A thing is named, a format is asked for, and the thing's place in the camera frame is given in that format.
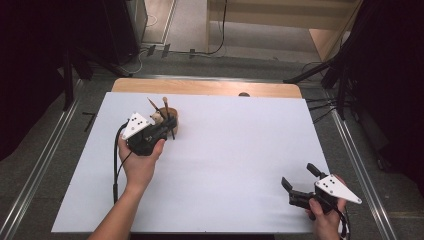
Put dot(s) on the light wooden board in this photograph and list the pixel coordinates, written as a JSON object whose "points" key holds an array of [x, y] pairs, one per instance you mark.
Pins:
{"points": [[325, 41]]}

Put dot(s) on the dark table grommet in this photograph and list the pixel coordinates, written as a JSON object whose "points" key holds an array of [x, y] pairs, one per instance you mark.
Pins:
{"points": [[244, 94]]}

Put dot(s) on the aluminium floor rail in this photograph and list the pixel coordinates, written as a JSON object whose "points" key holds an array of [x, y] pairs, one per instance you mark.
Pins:
{"points": [[363, 173], [36, 173]]}

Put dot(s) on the person's right hand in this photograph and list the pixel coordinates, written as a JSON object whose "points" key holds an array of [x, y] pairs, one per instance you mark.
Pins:
{"points": [[326, 226]]}

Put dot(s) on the tan bear pen holder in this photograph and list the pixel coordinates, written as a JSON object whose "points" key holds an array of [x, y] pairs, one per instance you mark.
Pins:
{"points": [[174, 116]]}

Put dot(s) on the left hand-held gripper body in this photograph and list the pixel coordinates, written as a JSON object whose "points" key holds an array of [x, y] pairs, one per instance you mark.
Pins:
{"points": [[143, 140]]}

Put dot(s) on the black floor tape strip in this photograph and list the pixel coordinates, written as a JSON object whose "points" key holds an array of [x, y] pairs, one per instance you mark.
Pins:
{"points": [[151, 50]]}

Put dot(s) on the person's left hand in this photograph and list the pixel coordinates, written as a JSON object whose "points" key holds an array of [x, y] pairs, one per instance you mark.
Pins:
{"points": [[140, 170]]}

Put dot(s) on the black metal stand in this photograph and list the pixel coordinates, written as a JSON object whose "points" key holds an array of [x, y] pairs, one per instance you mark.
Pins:
{"points": [[68, 80], [340, 86]]}

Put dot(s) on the wooden table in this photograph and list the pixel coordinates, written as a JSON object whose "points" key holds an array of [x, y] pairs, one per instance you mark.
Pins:
{"points": [[200, 88]]}

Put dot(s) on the light wooden cabinet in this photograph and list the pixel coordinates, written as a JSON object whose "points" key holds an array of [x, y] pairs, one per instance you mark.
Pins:
{"points": [[266, 13]]}

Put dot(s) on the black cabinet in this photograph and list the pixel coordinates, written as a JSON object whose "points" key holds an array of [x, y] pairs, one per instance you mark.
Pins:
{"points": [[123, 26]]}

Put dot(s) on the black curtain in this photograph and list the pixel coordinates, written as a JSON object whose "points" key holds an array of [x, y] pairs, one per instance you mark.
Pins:
{"points": [[393, 83], [30, 66]]}

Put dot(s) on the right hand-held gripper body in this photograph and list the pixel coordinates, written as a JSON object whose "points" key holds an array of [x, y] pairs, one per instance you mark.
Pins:
{"points": [[336, 190]]}

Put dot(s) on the black pencil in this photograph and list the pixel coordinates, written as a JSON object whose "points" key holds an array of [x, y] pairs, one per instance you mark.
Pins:
{"points": [[153, 105], [165, 106]]}

